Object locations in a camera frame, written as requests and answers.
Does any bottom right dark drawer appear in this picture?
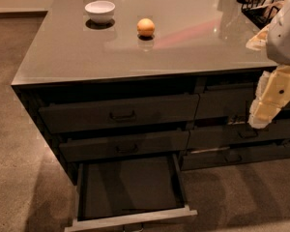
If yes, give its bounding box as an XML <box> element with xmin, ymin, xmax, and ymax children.
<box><xmin>181</xmin><ymin>142</ymin><xmax>290</xmax><ymax>170</ymax></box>

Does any top left dark drawer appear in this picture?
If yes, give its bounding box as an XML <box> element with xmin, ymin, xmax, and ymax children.
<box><xmin>39</xmin><ymin>94</ymin><xmax>199</xmax><ymax>133</ymax></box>

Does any brown packet in basket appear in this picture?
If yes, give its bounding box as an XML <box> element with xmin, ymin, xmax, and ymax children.
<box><xmin>263</xmin><ymin>1</ymin><xmax>284</xmax><ymax>18</ymax></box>

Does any top right dark drawer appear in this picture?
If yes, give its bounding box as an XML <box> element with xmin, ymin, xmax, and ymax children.
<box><xmin>194</xmin><ymin>82</ymin><xmax>290</xmax><ymax>120</ymax></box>

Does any dark drawer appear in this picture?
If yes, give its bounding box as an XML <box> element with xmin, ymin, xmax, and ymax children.
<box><xmin>39</xmin><ymin>94</ymin><xmax>199</xmax><ymax>133</ymax></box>
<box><xmin>181</xmin><ymin>142</ymin><xmax>290</xmax><ymax>170</ymax></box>
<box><xmin>188</xmin><ymin>119</ymin><xmax>290</xmax><ymax>150</ymax></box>
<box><xmin>59</xmin><ymin>130</ymin><xmax>189</xmax><ymax>162</ymax></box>
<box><xmin>194</xmin><ymin>82</ymin><xmax>290</xmax><ymax>120</ymax></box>

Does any middle right dark drawer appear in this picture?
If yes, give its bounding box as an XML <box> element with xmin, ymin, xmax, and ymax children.
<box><xmin>188</xmin><ymin>119</ymin><xmax>290</xmax><ymax>150</ymax></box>

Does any orange fruit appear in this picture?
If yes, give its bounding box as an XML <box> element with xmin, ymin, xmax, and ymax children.
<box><xmin>137</xmin><ymin>18</ymin><xmax>155</xmax><ymax>37</ymax></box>

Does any black wire basket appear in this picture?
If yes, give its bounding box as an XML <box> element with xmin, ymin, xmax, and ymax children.
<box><xmin>241</xmin><ymin>0</ymin><xmax>290</xmax><ymax>30</ymax></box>

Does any dark drawer cabinet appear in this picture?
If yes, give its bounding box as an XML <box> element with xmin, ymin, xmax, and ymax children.
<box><xmin>12</xmin><ymin>0</ymin><xmax>290</xmax><ymax>176</ymax></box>

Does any white ceramic bowl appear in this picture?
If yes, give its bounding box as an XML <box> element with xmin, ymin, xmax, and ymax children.
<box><xmin>85</xmin><ymin>1</ymin><xmax>115</xmax><ymax>24</ymax></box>

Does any middle left dark drawer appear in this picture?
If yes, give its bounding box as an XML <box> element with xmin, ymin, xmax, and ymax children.
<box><xmin>59</xmin><ymin>130</ymin><xmax>189</xmax><ymax>162</ymax></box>

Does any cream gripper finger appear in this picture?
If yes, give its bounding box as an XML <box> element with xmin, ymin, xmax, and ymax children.
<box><xmin>246</xmin><ymin>27</ymin><xmax>269</xmax><ymax>51</ymax></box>
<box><xmin>248</xmin><ymin>65</ymin><xmax>290</xmax><ymax>129</ymax></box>

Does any open bottom left drawer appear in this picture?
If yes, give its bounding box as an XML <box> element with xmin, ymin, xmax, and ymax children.
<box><xmin>64</xmin><ymin>154</ymin><xmax>197</xmax><ymax>232</ymax></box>

